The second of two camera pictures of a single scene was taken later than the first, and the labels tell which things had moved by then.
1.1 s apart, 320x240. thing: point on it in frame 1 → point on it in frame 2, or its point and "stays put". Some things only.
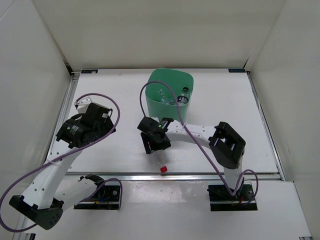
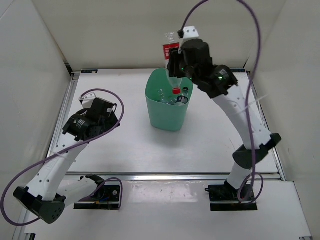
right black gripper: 164,145 → 175,55
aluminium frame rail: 169,176 stays put
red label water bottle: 162,157 → 170,44
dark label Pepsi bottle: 182,99 stays put
